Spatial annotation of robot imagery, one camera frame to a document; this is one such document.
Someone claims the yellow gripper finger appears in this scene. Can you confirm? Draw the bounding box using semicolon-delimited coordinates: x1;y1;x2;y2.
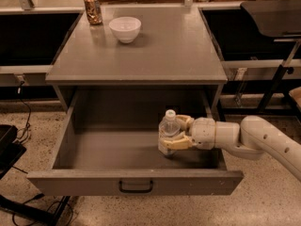
176;115;195;131
162;135;193;151

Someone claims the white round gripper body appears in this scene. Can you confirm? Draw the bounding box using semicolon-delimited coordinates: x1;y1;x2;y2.
190;118;215;150

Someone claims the clear plastic water bottle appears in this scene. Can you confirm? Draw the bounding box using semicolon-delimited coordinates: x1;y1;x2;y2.
158;109;181;157

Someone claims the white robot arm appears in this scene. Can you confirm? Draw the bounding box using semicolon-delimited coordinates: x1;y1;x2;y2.
158;115;301;181

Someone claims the grey cabinet with counter top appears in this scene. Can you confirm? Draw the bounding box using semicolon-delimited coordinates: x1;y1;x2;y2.
46;5;227;109

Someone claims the open grey top drawer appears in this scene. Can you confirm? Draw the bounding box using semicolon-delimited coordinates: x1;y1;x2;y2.
28;89;244;196

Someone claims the white ceramic bowl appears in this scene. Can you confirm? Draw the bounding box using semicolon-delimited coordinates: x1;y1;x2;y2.
109;17;141;43

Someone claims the patterned drink can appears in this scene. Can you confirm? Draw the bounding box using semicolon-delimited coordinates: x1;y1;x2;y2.
84;0;103;25

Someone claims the black equipment base on left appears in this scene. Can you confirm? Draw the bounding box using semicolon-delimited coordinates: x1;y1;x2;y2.
0;124;71;226

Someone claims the black drawer handle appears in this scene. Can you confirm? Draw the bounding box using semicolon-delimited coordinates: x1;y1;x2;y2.
119;181;153;194

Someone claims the black cable on floor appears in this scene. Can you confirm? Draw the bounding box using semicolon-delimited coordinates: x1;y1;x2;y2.
15;80;33;143

